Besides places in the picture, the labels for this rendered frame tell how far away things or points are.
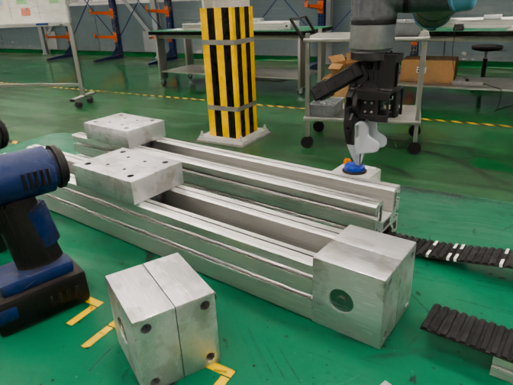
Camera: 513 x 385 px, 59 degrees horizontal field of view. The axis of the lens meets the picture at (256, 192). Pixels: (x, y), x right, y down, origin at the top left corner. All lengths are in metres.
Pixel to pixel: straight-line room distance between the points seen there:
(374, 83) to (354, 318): 0.43
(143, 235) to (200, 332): 0.29
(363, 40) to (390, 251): 0.38
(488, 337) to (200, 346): 0.31
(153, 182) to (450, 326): 0.48
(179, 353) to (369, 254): 0.24
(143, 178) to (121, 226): 0.11
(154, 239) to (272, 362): 0.30
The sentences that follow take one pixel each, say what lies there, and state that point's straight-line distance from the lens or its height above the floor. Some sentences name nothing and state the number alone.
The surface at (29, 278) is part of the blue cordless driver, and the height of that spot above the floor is 0.84.
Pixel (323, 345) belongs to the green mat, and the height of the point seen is 0.78.
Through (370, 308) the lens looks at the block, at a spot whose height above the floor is 0.83.
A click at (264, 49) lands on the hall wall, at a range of 9.34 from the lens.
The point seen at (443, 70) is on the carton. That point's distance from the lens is 5.45.
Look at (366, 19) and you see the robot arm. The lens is 0.80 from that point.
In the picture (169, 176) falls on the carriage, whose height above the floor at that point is 0.89.
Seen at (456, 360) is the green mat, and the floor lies 0.78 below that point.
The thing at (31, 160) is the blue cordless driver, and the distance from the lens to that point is 0.61.
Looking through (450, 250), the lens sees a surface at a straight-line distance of 0.75.
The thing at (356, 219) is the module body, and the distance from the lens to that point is 0.72.
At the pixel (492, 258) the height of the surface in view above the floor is 0.81.
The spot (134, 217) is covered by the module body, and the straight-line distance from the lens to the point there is 0.76.
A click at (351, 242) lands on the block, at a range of 0.58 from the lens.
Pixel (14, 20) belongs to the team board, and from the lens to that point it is 6.43.
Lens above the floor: 1.16
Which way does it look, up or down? 23 degrees down
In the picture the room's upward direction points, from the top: 2 degrees counter-clockwise
